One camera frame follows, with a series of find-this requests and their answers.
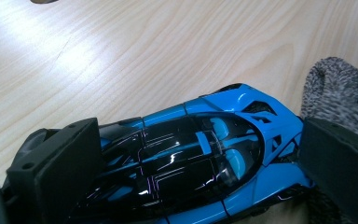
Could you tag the round table grommet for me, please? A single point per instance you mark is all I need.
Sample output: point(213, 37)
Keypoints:
point(43, 1)

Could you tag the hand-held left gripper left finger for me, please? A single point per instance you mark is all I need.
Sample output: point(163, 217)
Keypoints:
point(62, 168)

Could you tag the blue toy car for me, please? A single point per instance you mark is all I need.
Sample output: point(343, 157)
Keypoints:
point(236, 96)

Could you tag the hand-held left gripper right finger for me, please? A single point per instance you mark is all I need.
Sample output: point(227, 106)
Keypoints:
point(341, 165)

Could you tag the grey cloth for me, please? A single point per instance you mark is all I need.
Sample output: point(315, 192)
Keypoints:
point(332, 90)

